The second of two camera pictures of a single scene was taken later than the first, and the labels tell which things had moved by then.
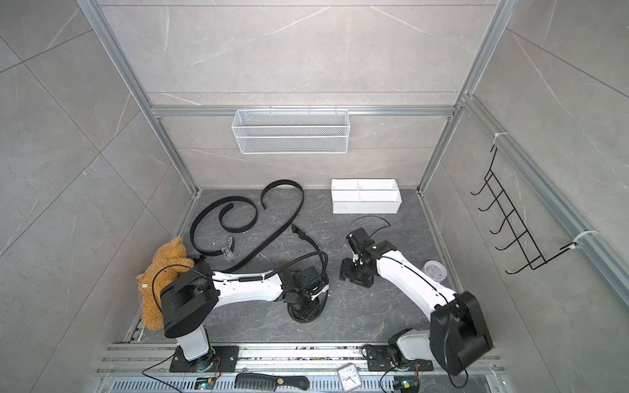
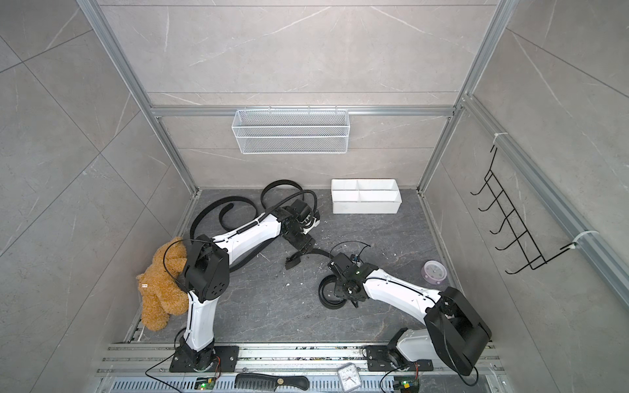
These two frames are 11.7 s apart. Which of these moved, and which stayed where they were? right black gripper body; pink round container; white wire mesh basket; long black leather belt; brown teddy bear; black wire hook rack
Moved: right black gripper body; long black leather belt
Stayed: black wire hook rack; brown teddy bear; white wire mesh basket; pink round container
